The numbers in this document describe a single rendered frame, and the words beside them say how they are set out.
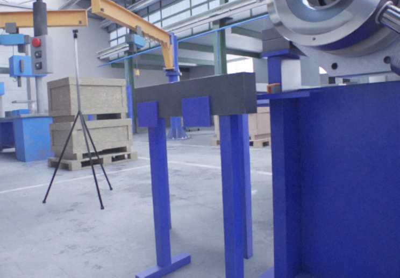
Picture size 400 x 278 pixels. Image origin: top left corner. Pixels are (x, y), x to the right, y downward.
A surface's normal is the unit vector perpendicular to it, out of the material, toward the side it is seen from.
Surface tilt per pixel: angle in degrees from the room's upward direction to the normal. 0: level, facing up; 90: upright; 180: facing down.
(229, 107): 90
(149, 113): 90
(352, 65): 90
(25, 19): 90
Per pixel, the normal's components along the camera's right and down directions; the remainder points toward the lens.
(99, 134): 0.75, 0.00
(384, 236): -0.71, 0.07
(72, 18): 0.21, 0.04
